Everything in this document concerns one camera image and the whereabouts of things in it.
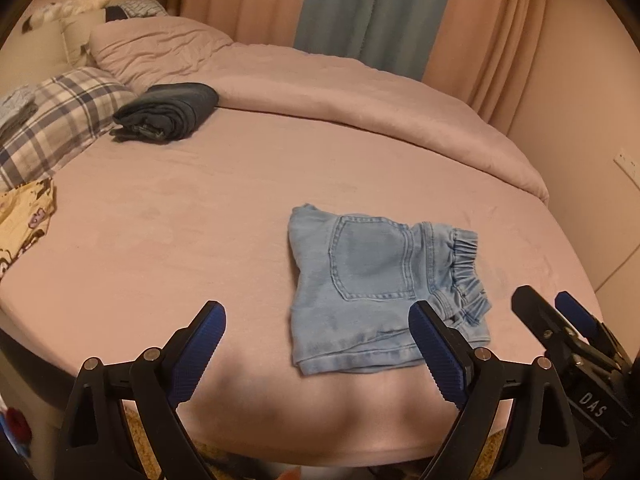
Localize light blue denim pants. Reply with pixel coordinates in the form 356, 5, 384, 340
288, 204, 490, 376

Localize pink bed sheet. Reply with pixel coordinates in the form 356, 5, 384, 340
1, 110, 599, 466

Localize yellow patterned cloth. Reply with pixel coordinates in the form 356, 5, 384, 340
0, 178, 56, 276

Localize dark folded pants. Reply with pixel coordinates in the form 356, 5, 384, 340
111, 82, 219, 144

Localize pink curtain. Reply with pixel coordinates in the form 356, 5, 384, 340
181, 0, 547, 131

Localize pink duvet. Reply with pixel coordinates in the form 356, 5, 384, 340
198, 44, 549, 203

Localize pink pillow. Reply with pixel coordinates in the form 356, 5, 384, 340
89, 16, 233, 92

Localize blue curtain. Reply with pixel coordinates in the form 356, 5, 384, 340
294, 0, 448, 80

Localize striped folded clothes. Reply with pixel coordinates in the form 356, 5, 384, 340
105, 0, 167, 22

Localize plush toy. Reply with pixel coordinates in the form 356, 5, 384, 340
22, 0, 111, 34

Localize white wall socket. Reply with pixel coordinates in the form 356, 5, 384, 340
614, 148, 640, 188

